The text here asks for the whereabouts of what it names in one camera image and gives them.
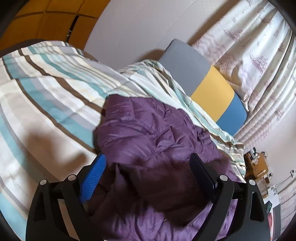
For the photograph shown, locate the wooden wardrobe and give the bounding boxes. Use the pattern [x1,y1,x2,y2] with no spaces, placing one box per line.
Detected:
[1,0,109,50]

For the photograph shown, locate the wooden chair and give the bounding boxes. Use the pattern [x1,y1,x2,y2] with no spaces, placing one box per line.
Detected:
[255,177,268,199]

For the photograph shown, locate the striped duvet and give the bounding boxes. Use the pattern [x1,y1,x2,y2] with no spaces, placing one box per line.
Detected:
[1,41,246,240]

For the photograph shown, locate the pink patterned curtain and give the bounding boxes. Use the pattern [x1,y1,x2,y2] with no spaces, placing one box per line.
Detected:
[193,1,295,149]

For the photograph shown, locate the grey yellow blue headboard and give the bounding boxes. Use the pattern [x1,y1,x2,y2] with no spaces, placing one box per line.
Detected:
[159,39,247,136]

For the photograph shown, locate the striped pillow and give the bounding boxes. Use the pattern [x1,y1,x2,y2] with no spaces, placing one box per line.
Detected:
[119,60,244,155]

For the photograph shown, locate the purple quilted down jacket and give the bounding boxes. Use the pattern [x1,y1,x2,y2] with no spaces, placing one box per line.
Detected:
[89,94,239,240]

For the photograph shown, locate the wooden desk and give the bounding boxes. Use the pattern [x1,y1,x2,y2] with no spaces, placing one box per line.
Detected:
[243,148,269,180]

